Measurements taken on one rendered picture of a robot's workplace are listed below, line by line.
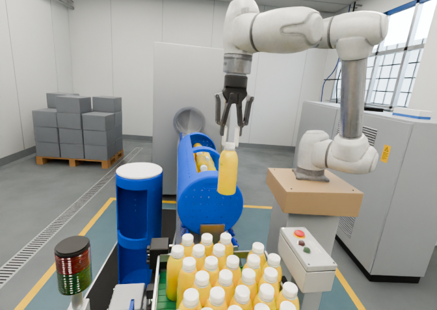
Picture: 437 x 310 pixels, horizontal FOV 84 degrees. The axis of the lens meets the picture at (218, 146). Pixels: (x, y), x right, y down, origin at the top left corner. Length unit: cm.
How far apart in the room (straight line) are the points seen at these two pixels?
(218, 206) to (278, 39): 69
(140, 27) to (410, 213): 589
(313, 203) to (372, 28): 79
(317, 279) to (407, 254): 197
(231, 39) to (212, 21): 548
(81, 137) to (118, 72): 233
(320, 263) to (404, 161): 161
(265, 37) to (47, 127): 451
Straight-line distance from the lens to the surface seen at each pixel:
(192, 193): 102
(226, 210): 108
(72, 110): 465
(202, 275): 77
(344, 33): 118
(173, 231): 257
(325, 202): 135
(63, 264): 61
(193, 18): 627
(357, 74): 123
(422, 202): 261
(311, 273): 86
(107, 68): 656
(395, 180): 238
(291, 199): 127
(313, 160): 143
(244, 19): 76
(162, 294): 97
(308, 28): 67
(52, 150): 499
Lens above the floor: 160
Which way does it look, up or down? 15 degrees down
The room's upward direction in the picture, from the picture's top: 5 degrees clockwise
